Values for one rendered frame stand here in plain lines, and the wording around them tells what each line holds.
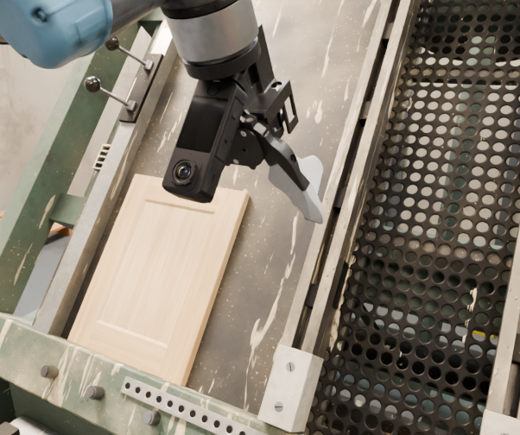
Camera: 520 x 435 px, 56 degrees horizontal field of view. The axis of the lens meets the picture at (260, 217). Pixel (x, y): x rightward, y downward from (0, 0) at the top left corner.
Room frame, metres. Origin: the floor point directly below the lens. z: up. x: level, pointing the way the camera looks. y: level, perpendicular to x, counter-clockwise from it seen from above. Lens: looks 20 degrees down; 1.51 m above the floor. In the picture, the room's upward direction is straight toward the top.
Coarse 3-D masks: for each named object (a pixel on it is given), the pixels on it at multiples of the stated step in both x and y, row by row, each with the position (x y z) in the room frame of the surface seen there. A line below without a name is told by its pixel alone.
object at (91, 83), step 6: (90, 78) 1.18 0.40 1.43; (96, 78) 1.19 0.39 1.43; (84, 84) 1.18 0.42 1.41; (90, 84) 1.18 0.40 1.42; (96, 84) 1.18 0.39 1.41; (90, 90) 1.18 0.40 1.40; (96, 90) 1.18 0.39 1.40; (102, 90) 1.20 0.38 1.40; (114, 96) 1.21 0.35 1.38; (120, 102) 1.22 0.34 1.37; (126, 102) 1.22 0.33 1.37; (132, 102) 1.23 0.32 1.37; (126, 108) 1.22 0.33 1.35; (132, 108) 1.22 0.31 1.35
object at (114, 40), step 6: (114, 36) 1.25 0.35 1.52; (108, 42) 1.24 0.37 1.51; (114, 42) 1.24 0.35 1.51; (108, 48) 1.25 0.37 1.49; (114, 48) 1.25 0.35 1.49; (120, 48) 1.26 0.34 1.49; (132, 54) 1.28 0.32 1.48; (138, 60) 1.28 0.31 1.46; (150, 60) 1.29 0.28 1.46; (144, 66) 1.28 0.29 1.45; (150, 66) 1.29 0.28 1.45
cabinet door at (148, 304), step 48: (144, 192) 1.08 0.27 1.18; (240, 192) 0.98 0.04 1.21; (144, 240) 1.00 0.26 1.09; (192, 240) 0.96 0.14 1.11; (96, 288) 0.97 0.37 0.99; (144, 288) 0.92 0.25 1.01; (192, 288) 0.88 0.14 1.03; (96, 336) 0.89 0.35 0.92; (144, 336) 0.85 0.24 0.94; (192, 336) 0.81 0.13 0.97
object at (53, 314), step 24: (168, 48) 1.33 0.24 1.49; (168, 72) 1.32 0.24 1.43; (144, 120) 1.23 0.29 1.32; (120, 144) 1.18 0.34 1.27; (120, 168) 1.15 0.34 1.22; (96, 192) 1.11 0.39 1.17; (96, 216) 1.07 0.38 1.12; (72, 240) 1.05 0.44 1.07; (96, 240) 1.06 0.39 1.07; (72, 264) 1.01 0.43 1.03; (72, 288) 0.98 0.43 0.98; (48, 312) 0.95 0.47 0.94
